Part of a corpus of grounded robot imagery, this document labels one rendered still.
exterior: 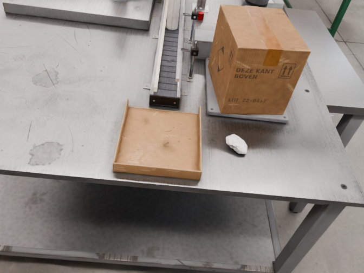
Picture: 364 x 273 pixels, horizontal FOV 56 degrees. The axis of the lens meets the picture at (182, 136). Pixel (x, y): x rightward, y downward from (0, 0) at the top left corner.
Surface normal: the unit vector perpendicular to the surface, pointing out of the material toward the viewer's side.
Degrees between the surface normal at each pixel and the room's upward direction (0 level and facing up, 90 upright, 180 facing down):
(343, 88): 0
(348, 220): 0
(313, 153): 0
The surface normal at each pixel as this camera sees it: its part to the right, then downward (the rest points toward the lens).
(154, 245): 0.12, -0.71
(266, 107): 0.11, 0.71
